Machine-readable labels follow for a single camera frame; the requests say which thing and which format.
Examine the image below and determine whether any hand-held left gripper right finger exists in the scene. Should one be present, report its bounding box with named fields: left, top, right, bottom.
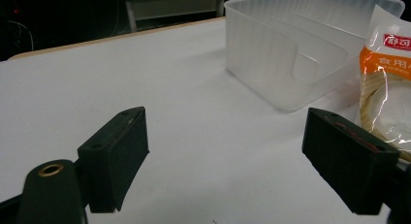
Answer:
left=301, top=107, right=401, bottom=216

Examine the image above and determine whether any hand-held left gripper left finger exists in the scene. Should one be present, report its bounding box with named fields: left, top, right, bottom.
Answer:
left=77, top=106, right=150, bottom=214

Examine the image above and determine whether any dark cable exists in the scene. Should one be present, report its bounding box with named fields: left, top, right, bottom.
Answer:
left=6, top=19, right=35, bottom=51

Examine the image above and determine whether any translucent plastic storage box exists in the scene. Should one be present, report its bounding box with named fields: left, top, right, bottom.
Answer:
left=223, top=0, right=406, bottom=113

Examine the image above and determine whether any orange and white food packet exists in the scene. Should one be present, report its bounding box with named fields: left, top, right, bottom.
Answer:
left=354, top=4, right=411, bottom=164

